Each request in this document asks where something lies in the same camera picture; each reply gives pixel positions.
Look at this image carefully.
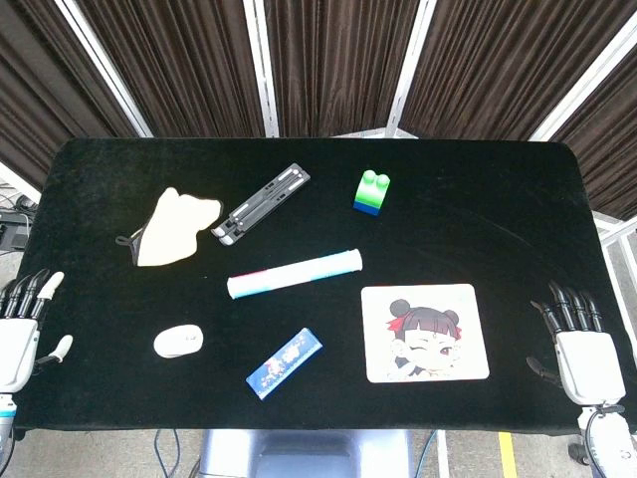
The black velvet tablecloth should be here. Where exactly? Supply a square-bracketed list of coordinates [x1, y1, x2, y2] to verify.
[13, 136, 629, 433]

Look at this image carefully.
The brown pleated curtain panel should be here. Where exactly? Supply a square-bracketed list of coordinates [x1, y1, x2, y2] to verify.
[74, 0, 265, 138]
[263, 0, 422, 138]
[397, 0, 637, 141]
[0, 0, 143, 193]
[549, 37, 637, 221]

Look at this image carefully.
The white computer mouse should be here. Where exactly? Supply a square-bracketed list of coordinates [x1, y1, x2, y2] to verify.
[152, 324, 204, 359]

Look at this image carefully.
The black floor cable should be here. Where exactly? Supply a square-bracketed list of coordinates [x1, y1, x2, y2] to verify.
[151, 428, 182, 478]

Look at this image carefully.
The black electronic equipment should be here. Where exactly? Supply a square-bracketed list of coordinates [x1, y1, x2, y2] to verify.
[0, 193, 37, 255]

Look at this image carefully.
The blue floor cable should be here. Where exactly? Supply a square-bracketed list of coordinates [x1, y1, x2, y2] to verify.
[417, 429, 440, 478]

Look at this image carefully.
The blue patterned rectangular box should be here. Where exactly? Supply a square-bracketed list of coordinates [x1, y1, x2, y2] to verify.
[245, 327, 323, 400]

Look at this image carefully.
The green and blue toy brick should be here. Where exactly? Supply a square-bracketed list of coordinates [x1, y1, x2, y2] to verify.
[352, 169, 392, 218]

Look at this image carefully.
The white metal rack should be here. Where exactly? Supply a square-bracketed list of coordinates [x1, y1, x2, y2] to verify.
[591, 211, 637, 350]

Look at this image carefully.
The black folding laptop stand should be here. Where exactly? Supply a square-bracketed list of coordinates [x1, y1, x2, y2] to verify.
[210, 161, 312, 247]

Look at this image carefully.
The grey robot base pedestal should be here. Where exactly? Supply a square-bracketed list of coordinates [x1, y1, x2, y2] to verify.
[198, 428, 414, 478]

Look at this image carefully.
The cartoon girl mouse pad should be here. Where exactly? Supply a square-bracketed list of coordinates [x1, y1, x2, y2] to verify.
[359, 283, 491, 384]

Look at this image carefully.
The white and blue rolled tube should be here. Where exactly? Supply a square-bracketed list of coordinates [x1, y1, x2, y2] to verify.
[226, 247, 364, 301]

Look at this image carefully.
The white frame post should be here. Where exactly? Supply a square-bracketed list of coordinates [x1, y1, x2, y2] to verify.
[385, 0, 439, 138]
[528, 22, 637, 143]
[0, 161, 42, 204]
[242, 0, 281, 138]
[52, 0, 154, 138]

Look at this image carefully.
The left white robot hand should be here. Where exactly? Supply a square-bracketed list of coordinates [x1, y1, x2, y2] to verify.
[0, 268, 75, 395]

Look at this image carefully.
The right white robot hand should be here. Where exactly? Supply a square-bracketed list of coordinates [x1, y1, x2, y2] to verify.
[526, 280, 627, 405]

